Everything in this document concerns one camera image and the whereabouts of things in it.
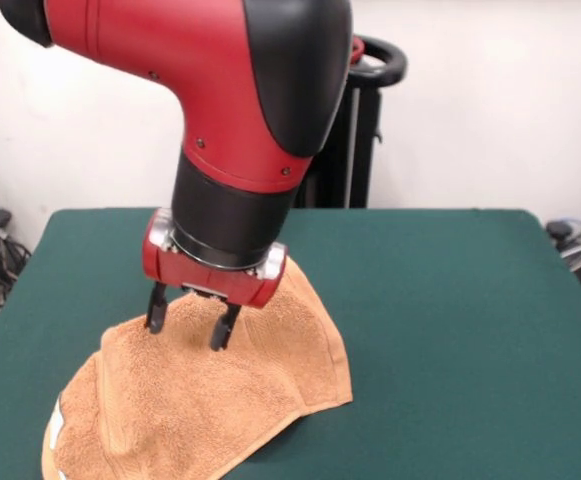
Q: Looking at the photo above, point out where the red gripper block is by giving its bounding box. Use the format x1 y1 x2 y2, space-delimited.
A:
142 207 290 352

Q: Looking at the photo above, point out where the tan terry towel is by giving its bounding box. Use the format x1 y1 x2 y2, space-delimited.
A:
41 258 355 480

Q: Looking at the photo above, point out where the dark green table cloth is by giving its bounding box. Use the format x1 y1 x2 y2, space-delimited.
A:
0 208 581 480

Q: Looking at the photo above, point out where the small black power adapter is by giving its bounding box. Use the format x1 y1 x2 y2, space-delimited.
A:
545 220 575 240

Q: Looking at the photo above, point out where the white round object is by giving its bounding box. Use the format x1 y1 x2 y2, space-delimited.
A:
559 238 581 274

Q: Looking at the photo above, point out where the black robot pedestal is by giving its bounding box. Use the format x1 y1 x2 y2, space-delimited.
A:
292 33 409 210

